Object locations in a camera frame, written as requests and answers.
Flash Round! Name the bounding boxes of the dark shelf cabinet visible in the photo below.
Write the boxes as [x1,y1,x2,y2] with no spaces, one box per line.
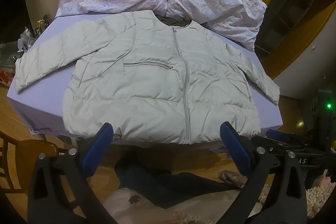
[254,0,336,63]

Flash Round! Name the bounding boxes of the pale green puffer jacket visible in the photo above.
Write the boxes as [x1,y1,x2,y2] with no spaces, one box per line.
[14,10,281,145]

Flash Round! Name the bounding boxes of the clutter of small items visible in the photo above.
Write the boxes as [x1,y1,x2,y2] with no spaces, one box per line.
[0,13,51,86]

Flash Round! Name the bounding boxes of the person's right hand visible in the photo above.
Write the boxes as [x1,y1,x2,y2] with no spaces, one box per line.
[321,169,336,189]

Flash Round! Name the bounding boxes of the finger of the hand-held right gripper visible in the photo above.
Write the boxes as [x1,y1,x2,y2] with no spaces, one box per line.
[266,129,319,147]
[251,136,336,169]

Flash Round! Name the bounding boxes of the person's dark pants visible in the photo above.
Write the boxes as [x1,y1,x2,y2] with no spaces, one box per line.
[114,149,246,210]

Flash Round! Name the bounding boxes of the person's white top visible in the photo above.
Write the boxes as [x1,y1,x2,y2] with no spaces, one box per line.
[101,187,238,224]

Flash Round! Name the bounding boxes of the brown slipper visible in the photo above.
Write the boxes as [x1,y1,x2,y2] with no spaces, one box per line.
[217,170,249,187]

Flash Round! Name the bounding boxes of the yellow wooden frame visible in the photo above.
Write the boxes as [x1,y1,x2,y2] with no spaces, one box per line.
[220,0,336,80]

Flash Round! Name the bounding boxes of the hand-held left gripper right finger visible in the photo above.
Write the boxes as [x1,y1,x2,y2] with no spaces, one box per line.
[220,121,309,224]

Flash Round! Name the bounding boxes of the bed with lavender sheet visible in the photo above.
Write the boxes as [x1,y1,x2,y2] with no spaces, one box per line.
[7,15,284,147]

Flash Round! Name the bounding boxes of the wooden chair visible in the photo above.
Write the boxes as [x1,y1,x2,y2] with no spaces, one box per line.
[0,131,69,199]

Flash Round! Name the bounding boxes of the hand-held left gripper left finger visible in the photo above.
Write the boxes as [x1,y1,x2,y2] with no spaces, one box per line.
[28,122,118,224]

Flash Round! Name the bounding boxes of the person's fluffy white sleeve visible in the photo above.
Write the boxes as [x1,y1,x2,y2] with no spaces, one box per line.
[259,181,336,224]

